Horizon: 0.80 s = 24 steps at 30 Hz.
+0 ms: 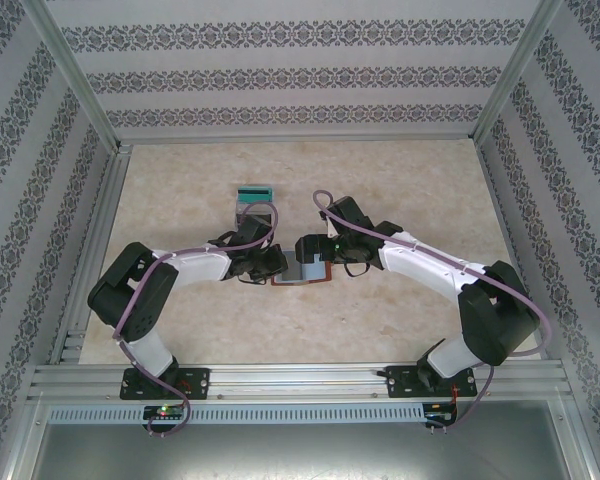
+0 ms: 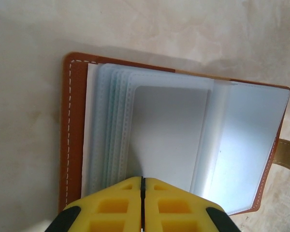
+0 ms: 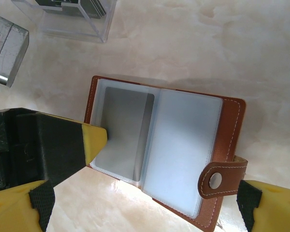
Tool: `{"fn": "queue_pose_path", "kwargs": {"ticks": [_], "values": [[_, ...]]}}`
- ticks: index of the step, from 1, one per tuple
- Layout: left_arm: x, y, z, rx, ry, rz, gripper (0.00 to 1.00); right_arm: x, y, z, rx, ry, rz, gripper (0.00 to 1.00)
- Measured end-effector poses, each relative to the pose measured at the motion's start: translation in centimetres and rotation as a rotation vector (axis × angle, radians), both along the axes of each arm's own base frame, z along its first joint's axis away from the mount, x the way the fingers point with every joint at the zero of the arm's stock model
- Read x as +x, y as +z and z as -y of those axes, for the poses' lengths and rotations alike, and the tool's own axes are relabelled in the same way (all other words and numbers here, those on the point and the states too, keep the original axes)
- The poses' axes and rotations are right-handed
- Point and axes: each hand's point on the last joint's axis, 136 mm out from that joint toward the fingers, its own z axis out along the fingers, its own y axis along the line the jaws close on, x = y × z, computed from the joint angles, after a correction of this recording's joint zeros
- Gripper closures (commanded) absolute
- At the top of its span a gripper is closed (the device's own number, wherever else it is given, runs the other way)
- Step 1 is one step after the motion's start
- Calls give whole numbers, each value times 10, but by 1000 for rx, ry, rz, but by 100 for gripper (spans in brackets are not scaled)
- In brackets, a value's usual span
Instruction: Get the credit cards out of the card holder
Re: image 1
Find grey sheet metal panel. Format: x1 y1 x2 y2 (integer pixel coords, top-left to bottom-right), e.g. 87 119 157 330
9 422 596 480

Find thin aluminium wall rail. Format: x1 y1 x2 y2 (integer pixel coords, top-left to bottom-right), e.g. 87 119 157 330
118 135 481 147

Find wide aluminium mounting rail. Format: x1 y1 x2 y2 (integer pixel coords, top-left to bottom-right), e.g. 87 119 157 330
27 360 574 401

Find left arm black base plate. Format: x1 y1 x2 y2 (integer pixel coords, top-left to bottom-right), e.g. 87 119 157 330
121 367 212 402

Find slotted grey cable duct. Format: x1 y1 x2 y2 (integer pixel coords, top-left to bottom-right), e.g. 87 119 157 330
46 402 426 425

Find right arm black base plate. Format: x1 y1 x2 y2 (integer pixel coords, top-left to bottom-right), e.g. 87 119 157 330
387 364 480 400

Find long aluminium side rail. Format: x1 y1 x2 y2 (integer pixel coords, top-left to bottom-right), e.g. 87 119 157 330
49 144 131 364

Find aluminium frame post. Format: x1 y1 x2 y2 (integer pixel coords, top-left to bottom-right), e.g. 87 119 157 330
472 0 564 142
32 0 127 151

